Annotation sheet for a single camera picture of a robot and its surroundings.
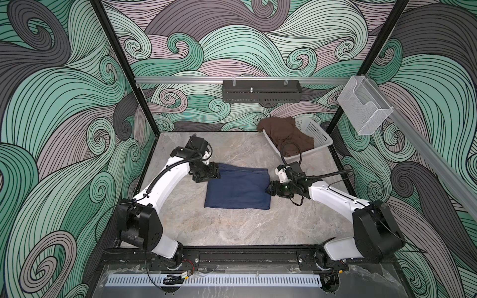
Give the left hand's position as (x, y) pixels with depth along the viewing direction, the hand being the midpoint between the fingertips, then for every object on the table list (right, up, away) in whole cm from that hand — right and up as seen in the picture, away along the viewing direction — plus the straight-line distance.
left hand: (214, 173), depth 81 cm
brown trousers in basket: (+38, +23, +32) cm, 55 cm away
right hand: (+25, -9, +6) cm, 28 cm away
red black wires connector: (-15, -41, -9) cm, 45 cm away
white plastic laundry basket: (+58, +24, +33) cm, 71 cm away
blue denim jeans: (+11, -9, +12) cm, 19 cm away
